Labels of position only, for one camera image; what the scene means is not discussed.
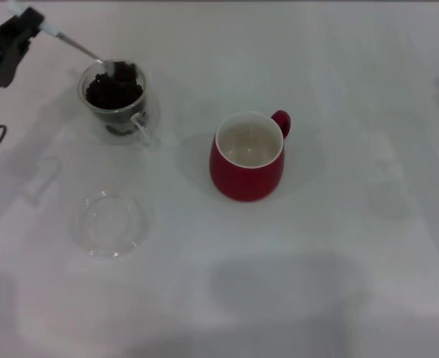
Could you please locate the clear glass handled cup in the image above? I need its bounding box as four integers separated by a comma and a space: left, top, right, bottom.
78, 58, 162, 150

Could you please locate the coffee bean pile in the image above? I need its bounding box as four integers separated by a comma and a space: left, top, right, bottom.
84, 61, 144, 110

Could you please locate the blue handled metal spoon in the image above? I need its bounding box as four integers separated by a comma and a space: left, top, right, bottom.
8, 0, 118, 74

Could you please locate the red ceramic mug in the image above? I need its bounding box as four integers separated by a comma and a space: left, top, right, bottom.
209, 110, 292, 203

